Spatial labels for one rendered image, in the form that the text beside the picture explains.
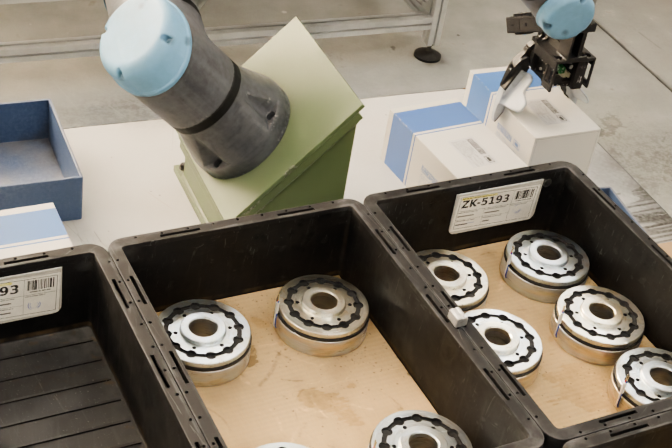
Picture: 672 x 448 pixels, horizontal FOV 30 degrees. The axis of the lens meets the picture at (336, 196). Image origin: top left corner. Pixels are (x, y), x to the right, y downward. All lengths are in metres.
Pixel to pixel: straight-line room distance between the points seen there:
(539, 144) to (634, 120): 1.77
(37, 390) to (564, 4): 0.82
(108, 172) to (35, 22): 1.86
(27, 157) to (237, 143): 0.36
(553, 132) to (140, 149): 0.62
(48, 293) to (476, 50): 2.62
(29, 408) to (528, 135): 0.92
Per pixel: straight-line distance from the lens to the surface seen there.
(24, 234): 1.56
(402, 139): 1.86
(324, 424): 1.29
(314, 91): 1.65
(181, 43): 1.53
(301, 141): 1.61
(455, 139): 1.83
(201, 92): 1.56
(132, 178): 1.81
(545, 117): 1.94
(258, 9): 3.82
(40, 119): 1.86
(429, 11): 3.64
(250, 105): 1.61
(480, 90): 2.00
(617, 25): 4.16
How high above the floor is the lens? 1.75
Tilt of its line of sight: 35 degrees down
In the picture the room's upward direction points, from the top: 10 degrees clockwise
